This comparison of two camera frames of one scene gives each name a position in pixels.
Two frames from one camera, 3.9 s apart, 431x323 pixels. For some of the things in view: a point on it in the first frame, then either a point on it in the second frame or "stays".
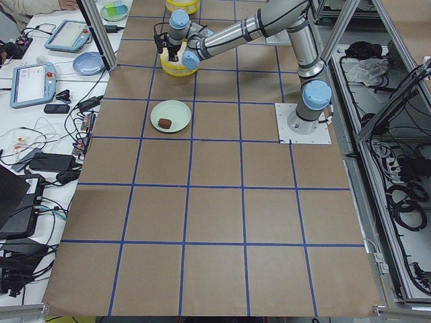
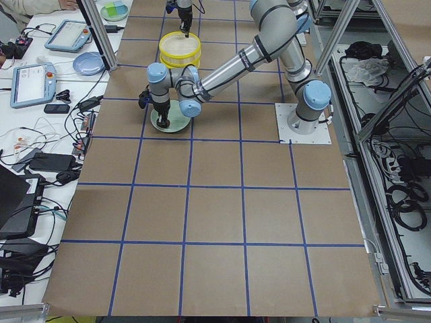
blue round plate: x=89 y=63 stays
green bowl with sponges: x=114 y=11 stays
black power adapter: x=112 y=28 stays
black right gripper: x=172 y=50 → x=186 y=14
